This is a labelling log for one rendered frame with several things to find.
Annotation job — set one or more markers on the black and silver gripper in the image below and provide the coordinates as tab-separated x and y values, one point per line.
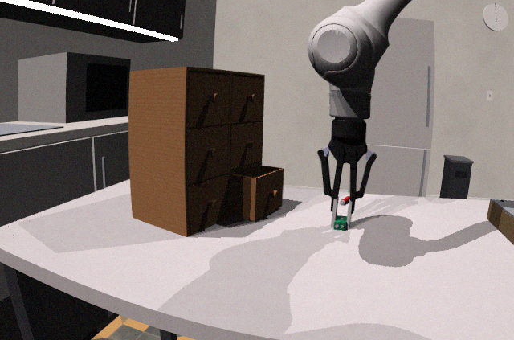
346	151

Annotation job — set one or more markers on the green 9v battery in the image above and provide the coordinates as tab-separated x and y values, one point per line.
340	223

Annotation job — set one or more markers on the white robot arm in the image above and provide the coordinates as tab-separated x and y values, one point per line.
345	48

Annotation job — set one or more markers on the brown small chest of drawers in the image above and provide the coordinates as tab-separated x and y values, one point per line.
157	132

